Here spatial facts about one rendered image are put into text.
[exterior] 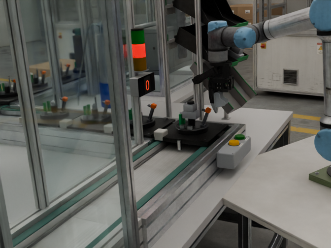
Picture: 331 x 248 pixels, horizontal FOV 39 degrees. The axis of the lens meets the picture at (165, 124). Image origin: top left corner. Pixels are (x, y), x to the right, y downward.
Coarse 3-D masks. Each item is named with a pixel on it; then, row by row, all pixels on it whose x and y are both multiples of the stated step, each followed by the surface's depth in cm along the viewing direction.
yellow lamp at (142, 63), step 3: (144, 57) 173; (135, 60) 173; (138, 60) 172; (141, 60) 173; (144, 60) 173; (135, 63) 173; (138, 63) 173; (141, 63) 173; (144, 63) 174; (135, 66) 174; (138, 66) 173; (141, 66) 173; (144, 66) 174; (135, 69) 174; (138, 69) 174; (141, 69) 174; (144, 69) 174
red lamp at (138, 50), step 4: (132, 44) 172; (136, 44) 172; (140, 44) 171; (144, 44) 172; (132, 48) 172; (136, 48) 171; (140, 48) 171; (144, 48) 173; (132, 52) 173; (136, 52) 172; (140, 52) 172; (144, 52) 173; (132, 56) 174; (136, 56) 172; (140, 56) 172; (144, 56) 173
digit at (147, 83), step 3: (144, 78) 174; (147, 78) 176; (144, 81) 174; (147, 81) 176; (144, 84) 175; (147, 84) 177; (150, 84) 179; (144, 87) 175; (147, 87) 177; (150, 87) 179; (147, 90) 177; (150, 90) 179
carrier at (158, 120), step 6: (144, 120) 206; (150, 120) 203; (156, 120) 212; (162, 120) 211; (168, 120) 211; (174, 120) 211; (144, 126) 200; (150, 126) 202; (156, 126) 203; (162, 126) 202; (144, 132) 196; (150, 132) 195
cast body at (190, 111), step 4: (192, 100) 193; (184, 104) 191; (188, 104) 191; (192, 104) 191; (196, 104) 192; (184, 108) 192; (188, 108) 191; (192, 108) 190; (196, 108) 193; (180, 112) 195; (184, 112) 192; (188, 112) 191; (192, 112) 190; (196, 112) 190; (184, 116) 193; (188, 116) 192; (192, 116) 191; (196, 116) 190
